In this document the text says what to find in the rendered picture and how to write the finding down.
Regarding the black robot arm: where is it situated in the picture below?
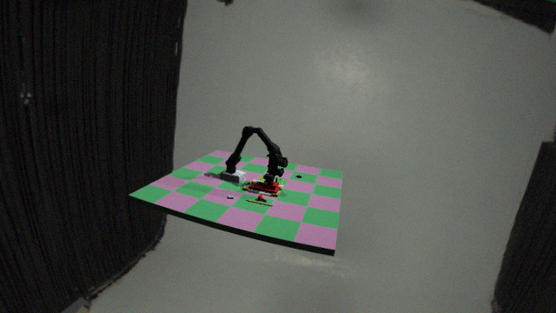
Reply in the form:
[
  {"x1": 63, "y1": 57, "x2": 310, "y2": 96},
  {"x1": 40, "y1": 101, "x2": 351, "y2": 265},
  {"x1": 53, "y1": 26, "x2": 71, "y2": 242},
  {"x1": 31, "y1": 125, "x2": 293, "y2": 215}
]
[{"x1": 225, "y1": 126, "x2": 288, "y2": 177}]

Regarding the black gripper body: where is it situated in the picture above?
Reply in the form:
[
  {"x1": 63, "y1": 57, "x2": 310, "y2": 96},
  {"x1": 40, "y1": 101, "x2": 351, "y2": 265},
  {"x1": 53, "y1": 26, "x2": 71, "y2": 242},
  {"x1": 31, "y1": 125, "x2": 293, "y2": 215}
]
[{"x1": 263, "y1": 164, "x2": 277, "y2": 180}]

